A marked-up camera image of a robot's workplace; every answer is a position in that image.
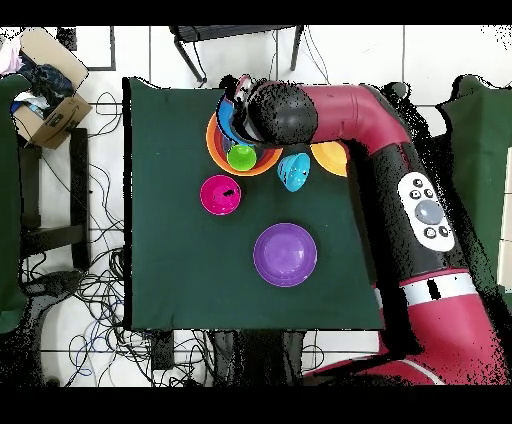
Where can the small light blue bowl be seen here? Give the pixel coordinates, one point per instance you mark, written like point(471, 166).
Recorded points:
point(294, 171)

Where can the green cup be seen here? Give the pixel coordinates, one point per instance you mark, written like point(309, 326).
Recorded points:
point(242, 158)

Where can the large blue bowl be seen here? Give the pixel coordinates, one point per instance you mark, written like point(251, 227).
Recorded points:
point(226, 120)

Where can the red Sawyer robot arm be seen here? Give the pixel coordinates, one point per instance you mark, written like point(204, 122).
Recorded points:
point(432, 264)

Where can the pink bowl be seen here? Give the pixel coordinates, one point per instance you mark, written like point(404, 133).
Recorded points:
point(220, 194)

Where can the purple bowl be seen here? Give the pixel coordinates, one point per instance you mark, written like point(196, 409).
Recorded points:
point(286, 254)

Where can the large orange bowl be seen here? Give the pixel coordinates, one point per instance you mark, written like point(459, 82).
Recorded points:
point(332, 156)
point(216, 156)

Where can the dark green tablecloth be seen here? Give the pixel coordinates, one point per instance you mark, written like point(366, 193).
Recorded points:
point(176, 264)

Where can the black bench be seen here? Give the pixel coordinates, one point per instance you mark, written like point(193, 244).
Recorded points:
point(78, 200)

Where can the black metal stand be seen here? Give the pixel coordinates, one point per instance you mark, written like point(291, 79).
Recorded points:
point(232, 32)

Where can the cardboard box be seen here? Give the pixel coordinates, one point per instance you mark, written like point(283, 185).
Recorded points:
point(60, 120)

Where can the green cloth covered table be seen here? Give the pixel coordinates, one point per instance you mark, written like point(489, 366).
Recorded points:
point(480, 136)
point(8, 240)

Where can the beige board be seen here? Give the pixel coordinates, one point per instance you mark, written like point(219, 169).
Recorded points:
point(506, 216)

